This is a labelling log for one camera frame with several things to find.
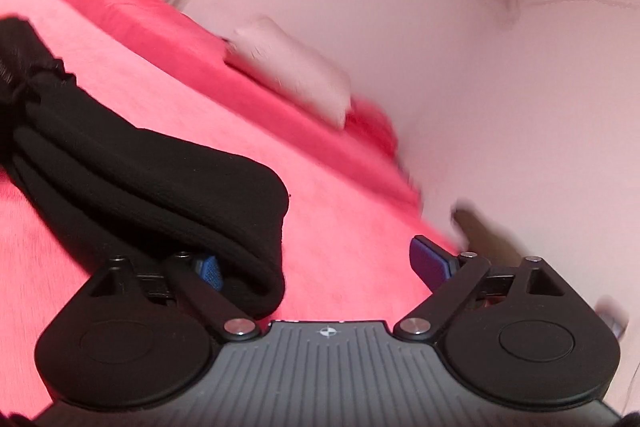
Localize black pants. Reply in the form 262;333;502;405
1;16;288;319

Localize pink bed blanket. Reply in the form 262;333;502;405
1;0;439;416

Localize white pillow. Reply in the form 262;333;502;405
224;16;352;130

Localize red bed sheet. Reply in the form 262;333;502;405
64;0;421;213

